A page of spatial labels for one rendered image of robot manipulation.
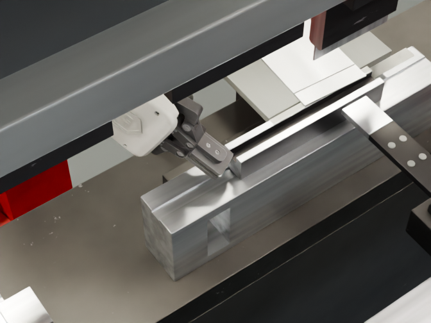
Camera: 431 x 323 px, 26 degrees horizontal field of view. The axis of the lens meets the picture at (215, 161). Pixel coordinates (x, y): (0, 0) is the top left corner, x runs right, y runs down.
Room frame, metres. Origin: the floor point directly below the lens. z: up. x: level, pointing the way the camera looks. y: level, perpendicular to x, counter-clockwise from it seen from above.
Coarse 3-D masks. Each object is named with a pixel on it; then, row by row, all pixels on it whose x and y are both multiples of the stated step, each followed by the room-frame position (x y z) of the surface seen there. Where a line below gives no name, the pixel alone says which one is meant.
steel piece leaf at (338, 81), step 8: (344, 72) 0.73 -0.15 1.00; (352, 72) 0.73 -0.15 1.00; (360, 72) 0.73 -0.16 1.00; (328, 80) 0.72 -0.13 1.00; (336, 80) 0.72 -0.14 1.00; (344, 80) 0.72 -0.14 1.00; (352, 80) 0.72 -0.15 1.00; (312, 88) 0.71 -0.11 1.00; (320, 88) 0.71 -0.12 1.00; (328, 88) 0.71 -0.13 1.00; (336, 88) 0.71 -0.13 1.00; (296, 96) 0.70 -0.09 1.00; (304, 96) 0.70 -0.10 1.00; (312, 96) 0.70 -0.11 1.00; (320, 96) 0.70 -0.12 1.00; (304, 104) 0.68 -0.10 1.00
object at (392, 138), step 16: (352, 112) 0.67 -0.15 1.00; (368, 112) 0.67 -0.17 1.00; (368, 128) 0.65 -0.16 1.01; (384, 128) 0.65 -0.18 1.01; (400, 128) 0.65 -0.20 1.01; (384, 144) 0.63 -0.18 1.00; (400, 144) 0.63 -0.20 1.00; (416, 144) 0.63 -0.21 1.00; (400, 160) 0.60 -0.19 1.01; (416, 160) 0.60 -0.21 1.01; (416, 176) 0.58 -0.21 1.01; (416, 208) 0.53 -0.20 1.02; (416, 224) 0.52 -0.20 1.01; (416, 240) 0.51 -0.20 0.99
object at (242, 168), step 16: (368, 80) 0.73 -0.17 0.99; (336, 96) 0.71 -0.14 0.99; (352, 96) 0.70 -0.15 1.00; (368, 96) 0.71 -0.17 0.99; (304, 112) 0.68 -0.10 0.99; (320, 112) 0.67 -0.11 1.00; (336, 112) 0.68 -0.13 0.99; (256, 128) 0.65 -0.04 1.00; (272, 128) 0.65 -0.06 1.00; (288, 128) 0.66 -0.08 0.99; (304, 128) 0.65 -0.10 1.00; (320, 128) 0.67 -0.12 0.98; (240, 144) 0.63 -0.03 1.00; (256, 144) 0.64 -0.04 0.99; (272, 144) 0.63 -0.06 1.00; (288, 144) 0.64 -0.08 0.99; (240, 160) 0.61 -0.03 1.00; (256, 160) 0.62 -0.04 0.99; (272, 160) 0.63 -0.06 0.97; (240, 176) 0.61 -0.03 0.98
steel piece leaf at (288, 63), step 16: (304, 32) 0.80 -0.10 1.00; (288, 48) 0.77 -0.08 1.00; (304, 48) 0.77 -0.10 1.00; (272, 64) 0.75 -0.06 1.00; (288, 64) 0.75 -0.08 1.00; (304, 64) 0.75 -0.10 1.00; (320, 64) 0.75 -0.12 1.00; (336, 64) 0.75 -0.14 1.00; (352, 64) 0.75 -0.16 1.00; (288, 80) 0.72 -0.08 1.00; (304, 80) 0.72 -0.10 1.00; (320, 80) 0.72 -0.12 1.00
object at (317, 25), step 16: (384, 0) 0.71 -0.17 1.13; (320, 16) 0.67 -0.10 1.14; (336, 16) 0.68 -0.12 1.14; (352, 16) 0.69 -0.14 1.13; (368, 16) 0.70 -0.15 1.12; (384, 16) 0.72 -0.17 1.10; (320, 32) 0.67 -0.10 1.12; (336, 32) 0.68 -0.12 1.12; (352, 32) 0.69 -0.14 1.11; (320, 48) 0.67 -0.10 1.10; (336, 48) 0.69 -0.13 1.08
